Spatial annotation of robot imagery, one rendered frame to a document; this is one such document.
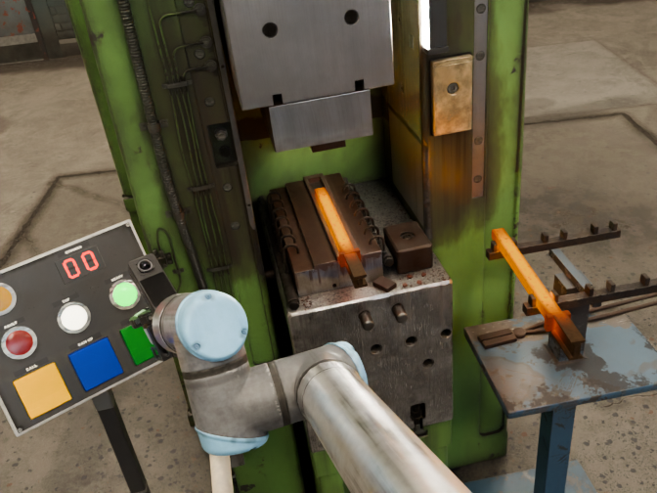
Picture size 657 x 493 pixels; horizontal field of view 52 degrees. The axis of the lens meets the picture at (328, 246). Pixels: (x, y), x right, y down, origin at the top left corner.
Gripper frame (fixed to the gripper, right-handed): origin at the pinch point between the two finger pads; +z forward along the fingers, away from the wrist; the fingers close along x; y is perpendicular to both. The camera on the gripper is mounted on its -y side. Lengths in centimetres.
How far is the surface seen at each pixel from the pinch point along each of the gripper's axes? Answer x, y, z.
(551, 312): 64, 32, -26
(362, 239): 54, 8, 11
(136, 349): -2.4, 6.8, 10.3
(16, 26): 129, -265, 614
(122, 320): -2.3, 0.7, 11.0
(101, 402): -10.2, 16.3, 29.9
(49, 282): -11.1, -11.3, 11.1
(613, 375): 84, 57, -16
